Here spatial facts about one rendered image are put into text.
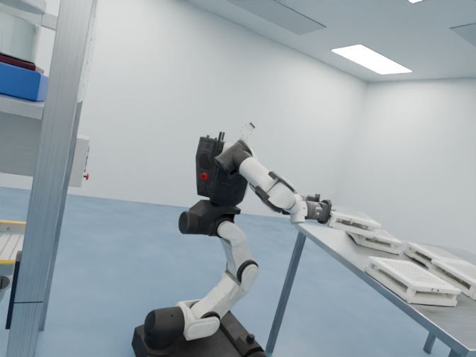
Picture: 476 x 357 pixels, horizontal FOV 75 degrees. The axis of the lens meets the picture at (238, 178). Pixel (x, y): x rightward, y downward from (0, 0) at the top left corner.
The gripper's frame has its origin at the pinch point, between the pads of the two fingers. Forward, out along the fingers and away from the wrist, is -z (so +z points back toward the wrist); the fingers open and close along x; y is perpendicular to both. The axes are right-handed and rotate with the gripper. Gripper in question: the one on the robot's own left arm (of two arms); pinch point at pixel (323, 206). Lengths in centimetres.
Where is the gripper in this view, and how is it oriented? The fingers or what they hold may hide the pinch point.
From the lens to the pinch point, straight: 174.2
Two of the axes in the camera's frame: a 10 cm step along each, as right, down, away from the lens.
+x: -2.2, 9.7, 1.4
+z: -9.6, -2.4, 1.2
